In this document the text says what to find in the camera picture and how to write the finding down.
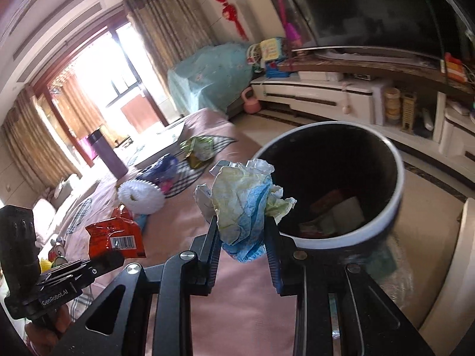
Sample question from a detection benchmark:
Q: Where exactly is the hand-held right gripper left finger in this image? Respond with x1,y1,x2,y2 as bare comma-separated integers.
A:
48,216,222,356

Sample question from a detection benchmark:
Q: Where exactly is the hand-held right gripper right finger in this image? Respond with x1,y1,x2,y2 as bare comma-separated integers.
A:
264,216,435,356

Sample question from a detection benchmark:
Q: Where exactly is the green blue wrapper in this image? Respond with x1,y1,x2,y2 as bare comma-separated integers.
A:
194,159,297,264

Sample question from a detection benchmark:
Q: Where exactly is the red snack packet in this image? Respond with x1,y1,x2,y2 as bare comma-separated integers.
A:
85,218,147,260

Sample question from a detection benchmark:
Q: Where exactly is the blue purple snack packet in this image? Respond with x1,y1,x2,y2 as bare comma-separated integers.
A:
139,154,181,191

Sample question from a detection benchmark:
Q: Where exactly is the black trash bin white rim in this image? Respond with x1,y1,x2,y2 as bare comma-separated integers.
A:
249,120,406,268

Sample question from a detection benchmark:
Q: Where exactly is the person's left hand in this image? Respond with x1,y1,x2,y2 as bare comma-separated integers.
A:
25,303,72,348

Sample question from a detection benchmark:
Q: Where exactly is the beige sofa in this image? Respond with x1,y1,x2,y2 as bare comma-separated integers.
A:
31,172,101,245

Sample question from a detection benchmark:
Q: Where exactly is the pink tablecloth with plaid hearts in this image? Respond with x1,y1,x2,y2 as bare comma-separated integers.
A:
37,107,308,356

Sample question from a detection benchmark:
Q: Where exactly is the red wrapper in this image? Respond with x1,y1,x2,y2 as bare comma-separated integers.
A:
310,189,347,214

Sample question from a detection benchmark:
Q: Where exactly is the white paper piece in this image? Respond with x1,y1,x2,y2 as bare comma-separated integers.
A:
330,196,366,232

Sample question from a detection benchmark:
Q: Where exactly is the orange wrapper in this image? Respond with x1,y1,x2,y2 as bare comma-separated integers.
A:
111,206,134,227

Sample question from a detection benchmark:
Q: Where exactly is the olive yellow snack wrapper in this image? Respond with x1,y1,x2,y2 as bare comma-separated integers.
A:
186,154,213,170

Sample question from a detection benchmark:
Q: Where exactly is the beige patterned curtain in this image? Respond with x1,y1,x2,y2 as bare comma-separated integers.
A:
2,85,80,190
124,0,219,95

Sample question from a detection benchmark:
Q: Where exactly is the green snack wrapper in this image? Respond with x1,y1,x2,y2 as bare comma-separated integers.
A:
180,136,223,161

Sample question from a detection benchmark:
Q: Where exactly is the children's picture book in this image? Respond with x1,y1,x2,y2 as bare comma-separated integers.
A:
133,122,185,167

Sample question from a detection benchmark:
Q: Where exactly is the purple thermos bottle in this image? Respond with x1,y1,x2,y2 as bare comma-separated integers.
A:
89,128,129,179

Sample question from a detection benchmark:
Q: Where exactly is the orange sheer curtain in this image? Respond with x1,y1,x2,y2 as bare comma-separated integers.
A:
52,74,108,142

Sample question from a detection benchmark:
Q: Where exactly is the pink kettlebell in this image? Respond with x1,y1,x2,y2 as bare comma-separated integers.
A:
241,87,261,114

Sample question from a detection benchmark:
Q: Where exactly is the white television cabinet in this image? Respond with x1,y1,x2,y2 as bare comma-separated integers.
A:
250,57,475,160

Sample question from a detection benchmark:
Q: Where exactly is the cream wooden chair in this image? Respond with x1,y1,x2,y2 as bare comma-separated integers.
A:
419,196,475,345

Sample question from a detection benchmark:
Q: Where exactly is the chair under teal cover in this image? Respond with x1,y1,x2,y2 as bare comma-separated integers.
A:
167,42,257,117

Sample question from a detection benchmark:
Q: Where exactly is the white flat box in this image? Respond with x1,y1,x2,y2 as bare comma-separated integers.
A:
299,70,344,82

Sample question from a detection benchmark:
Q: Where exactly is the round bamboo container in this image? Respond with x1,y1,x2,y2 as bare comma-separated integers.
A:
384,87,401,121

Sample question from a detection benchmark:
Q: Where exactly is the wooden tower model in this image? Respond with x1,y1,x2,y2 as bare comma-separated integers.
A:
402,93,417,134

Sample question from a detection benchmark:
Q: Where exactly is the colourful toy cash register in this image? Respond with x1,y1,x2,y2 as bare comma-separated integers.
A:
260,38,295,78

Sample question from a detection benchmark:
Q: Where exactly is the white toy basket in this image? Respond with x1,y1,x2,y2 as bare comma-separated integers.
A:
247,43,264,71

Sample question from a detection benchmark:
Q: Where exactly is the ceiling air vent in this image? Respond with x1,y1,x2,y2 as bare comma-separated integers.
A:
13,1,102,62

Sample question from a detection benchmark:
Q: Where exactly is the red yellow toy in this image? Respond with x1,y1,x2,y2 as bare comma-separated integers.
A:
443,53,470,81

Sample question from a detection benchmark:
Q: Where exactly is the large black television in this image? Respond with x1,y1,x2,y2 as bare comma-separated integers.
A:
258,0,473,62

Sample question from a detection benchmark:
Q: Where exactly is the wooden balcony door frame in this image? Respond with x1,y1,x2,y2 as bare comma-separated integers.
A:
33,11,175,164

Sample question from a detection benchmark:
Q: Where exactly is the red heart ornament string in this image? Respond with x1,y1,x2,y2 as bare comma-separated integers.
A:
200,0,249,41

